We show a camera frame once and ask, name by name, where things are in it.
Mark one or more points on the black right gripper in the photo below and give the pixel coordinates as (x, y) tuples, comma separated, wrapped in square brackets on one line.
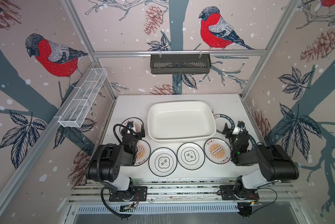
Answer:
[(235, 134)]

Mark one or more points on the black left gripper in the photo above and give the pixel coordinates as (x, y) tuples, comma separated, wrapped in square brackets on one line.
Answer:
[(134, 133)]

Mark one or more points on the green rim plate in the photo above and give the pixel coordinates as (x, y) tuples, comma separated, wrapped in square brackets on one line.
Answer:
[(252, 143), (223, 122)]

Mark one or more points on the orange sunburst plate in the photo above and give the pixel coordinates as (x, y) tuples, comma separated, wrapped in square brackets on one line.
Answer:
[(217, 150), (143, 152)]

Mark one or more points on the white flower plate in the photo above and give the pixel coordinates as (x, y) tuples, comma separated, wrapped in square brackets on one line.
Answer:
[(162, 162), (190, 156)]

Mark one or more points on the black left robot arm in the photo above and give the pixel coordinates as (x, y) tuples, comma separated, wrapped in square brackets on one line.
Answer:
[(104, 166)]

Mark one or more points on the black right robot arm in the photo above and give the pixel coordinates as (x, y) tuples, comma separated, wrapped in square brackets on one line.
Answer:
[(274, 163)]

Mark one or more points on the white plastic bin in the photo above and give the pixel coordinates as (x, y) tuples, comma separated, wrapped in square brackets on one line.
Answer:
[(181, 121)]

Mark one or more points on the orange plate far left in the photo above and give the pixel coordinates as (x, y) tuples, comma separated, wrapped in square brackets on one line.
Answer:
[(139, 125)]

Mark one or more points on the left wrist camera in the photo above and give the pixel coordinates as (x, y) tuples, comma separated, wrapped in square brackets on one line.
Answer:
[(131, 125)]

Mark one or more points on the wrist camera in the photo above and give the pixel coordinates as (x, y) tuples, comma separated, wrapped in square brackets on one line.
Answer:
[(131, 125), (239, 128)]

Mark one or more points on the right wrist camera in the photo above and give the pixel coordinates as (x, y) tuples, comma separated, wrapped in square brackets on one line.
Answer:
[(239, 128)]

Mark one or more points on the white mesh wall shelf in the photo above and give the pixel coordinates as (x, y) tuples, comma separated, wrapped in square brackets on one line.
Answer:
[(77, 110)]

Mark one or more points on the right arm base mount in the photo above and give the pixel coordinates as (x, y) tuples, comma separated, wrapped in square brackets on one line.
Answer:
[(229, 192)]

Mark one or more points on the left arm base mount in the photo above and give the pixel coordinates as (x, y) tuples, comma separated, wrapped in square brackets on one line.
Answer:
[(135, 194)]

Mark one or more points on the aluminium front rail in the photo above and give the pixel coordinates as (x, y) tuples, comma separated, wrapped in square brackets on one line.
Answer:
[(170, 192)]

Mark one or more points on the black hanging wire basket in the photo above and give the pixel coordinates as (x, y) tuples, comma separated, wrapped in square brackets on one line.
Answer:
[(180, 64)]

